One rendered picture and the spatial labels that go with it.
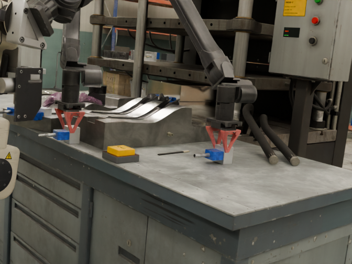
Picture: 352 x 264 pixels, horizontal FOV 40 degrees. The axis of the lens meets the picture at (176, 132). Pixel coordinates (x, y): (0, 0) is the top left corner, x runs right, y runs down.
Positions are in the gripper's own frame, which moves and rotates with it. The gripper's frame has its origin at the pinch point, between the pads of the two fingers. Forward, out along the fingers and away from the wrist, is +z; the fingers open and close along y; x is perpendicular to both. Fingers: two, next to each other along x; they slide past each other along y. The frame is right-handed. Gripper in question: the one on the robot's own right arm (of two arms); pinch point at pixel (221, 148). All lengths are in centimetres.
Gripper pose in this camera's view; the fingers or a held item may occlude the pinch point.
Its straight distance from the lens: 152.1
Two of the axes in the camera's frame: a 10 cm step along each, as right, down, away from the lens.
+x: -8.3, 0.4, -5.6
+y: -5.6, -1.7, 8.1
